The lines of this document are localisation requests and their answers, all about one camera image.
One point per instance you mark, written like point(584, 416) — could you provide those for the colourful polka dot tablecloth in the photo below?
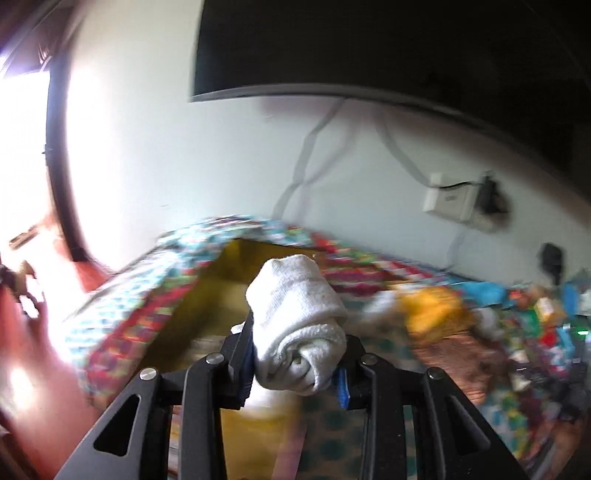
point(548, 366)

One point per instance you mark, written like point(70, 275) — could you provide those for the dark door frame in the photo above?
point(56, 158)

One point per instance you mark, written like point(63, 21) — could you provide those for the black wall television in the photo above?
point(517, 71)

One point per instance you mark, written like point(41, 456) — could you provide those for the small dog in sweater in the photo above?
point(16, 282)

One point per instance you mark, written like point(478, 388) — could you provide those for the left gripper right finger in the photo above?
point(418, 423)

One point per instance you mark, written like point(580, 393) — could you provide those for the white wall socket plate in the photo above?
point(450, 199)

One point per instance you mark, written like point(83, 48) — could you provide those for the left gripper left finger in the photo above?
point(130, 440)

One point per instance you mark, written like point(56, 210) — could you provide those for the brown labelled snack packet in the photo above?
point(477, 365)

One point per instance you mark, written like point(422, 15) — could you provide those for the white sock pair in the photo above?
point(297, 326)

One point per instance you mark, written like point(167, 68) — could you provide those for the blue cloth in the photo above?
point(482, 293)

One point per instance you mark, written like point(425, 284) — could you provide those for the black power adapter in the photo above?
point(490, 201)

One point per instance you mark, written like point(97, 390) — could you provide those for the golden yellow snack packet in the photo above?
point(434, 313)

